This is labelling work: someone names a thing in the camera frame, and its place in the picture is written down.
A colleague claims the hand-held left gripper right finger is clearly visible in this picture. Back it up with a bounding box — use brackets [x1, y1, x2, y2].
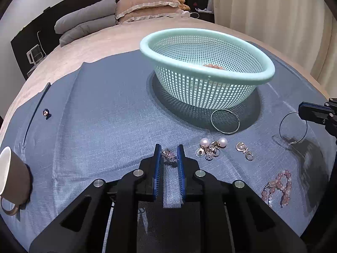
[177, 144, 307, 253]

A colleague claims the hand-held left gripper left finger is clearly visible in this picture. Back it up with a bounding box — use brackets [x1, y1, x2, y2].
[29, 144, 165, 253]

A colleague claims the clear crystal earring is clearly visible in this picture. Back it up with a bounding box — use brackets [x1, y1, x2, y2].
[161, 148, 178, 167]

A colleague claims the pearl crystal earring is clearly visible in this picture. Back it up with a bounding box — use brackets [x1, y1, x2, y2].
[211, 137, 228, 159]
[195, 137, 212, 161]

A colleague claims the thin wire hoop necklace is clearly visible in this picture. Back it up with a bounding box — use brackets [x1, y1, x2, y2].
[272, 111, 308, 146]

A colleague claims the silver bangle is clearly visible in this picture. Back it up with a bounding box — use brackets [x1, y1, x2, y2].
[210, 109, 240, 134]

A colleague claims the gold oval crystal earring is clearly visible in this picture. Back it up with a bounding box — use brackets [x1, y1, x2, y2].
[235, 142, 254, 161]

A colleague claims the pink bead bracelet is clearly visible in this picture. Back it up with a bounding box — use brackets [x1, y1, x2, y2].
[261, 169, 293, 208]

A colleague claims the mint green plastic basket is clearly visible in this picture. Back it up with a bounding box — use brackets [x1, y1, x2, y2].
[139, 28, 275, 110]

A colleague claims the blue cloth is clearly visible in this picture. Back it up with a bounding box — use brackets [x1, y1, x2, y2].
[0, 41, 333, 253]

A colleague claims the cream curtain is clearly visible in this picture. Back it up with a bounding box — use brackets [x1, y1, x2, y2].
[211, 0, 337, 90]

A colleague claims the brown mug white inside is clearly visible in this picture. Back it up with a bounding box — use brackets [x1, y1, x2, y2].
[0, 146, 33, 217]

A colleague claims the beige bed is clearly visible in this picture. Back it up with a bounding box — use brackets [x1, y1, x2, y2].
[0, 13, 331, 148]

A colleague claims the pink ruffled pillow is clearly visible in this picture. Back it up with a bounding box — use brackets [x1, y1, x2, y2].
[116, 6, 185, 25]
[115, 0, 180, 19]

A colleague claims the grey pillow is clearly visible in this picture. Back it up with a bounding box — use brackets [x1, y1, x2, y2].
[59, 14, 118, 47]
[54, 0, 117, 34]

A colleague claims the black nightstand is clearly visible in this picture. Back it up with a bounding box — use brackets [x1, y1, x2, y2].
[185, 0, 215, 23]

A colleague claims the black headboard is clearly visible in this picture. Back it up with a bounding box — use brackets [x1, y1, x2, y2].
[11, 0, 211, 78]

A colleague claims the orange bead bracelet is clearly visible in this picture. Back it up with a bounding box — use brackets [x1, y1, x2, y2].
[201, 63, 225, 71]

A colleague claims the white wire rack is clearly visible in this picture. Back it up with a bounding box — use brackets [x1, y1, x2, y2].
[26, 46, 47, 65]

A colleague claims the white cable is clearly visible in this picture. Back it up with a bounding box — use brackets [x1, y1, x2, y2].
[37, 30, 45, 57]

